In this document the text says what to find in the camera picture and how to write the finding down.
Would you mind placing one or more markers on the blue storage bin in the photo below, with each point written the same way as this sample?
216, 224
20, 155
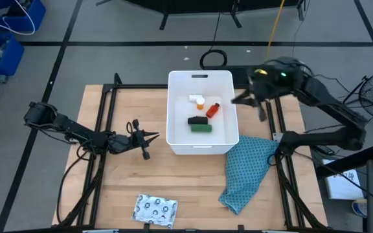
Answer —
11, 58
37, 16

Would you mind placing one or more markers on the black control box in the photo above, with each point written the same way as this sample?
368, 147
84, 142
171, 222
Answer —
241, 77

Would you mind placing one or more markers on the white perforated plastic basket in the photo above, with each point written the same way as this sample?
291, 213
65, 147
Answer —
176, 97

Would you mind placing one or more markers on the red bottle black cap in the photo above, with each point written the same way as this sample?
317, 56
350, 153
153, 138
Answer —
211, 112

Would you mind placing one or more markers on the white plastic pill bottle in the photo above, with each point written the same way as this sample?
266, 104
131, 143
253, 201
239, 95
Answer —
193, 97

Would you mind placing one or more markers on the black aluminium table frame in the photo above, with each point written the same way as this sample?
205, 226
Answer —
141, 86

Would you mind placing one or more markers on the white patterned foil packet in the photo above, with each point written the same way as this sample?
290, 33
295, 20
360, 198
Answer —
154, 210

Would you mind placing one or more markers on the teal patterned cloth bag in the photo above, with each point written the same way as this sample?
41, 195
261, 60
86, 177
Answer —
246, 168

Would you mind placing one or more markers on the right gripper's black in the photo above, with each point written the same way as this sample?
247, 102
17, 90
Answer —
265, 84

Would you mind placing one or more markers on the white paper sheet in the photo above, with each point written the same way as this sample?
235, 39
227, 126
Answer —
342, 184

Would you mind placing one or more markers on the black partition panel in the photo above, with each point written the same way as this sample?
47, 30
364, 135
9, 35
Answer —
206, 4

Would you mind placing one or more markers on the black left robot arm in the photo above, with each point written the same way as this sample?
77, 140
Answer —
73, 127

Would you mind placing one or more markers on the person's shoe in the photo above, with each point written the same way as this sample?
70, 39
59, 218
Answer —
359, 208

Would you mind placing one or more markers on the black rectangular block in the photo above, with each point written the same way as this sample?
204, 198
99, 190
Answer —
197, 120

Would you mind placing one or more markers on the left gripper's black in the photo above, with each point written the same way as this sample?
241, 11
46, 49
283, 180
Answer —
125, 144

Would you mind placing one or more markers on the orange pill bottle white cap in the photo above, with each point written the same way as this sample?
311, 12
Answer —
200, 105

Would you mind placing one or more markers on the green rectangular block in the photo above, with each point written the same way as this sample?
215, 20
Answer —
201, 128

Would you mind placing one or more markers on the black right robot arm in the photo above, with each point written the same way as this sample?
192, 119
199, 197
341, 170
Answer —
329, 97

